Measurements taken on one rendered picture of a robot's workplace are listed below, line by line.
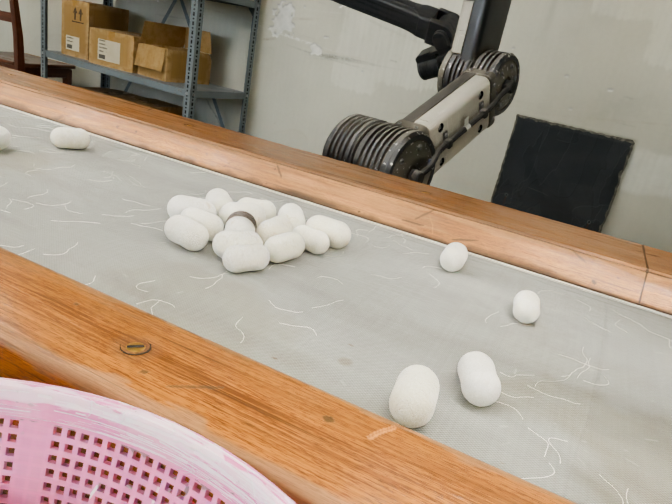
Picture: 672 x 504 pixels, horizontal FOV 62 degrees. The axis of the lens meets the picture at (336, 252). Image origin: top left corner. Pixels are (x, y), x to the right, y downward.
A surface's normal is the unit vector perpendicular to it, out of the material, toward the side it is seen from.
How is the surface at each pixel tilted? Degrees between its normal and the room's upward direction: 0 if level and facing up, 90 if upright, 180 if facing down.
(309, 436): 0
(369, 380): 0
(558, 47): 90
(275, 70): 90
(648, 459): 0
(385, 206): 45
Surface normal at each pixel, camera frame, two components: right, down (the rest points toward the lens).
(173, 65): 0.78, 0.35
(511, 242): -0.18, -0.48
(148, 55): -0.55, 0.02
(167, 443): -0.33, 0.00
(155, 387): 0.18, -0.92
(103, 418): -0.13, 0.06
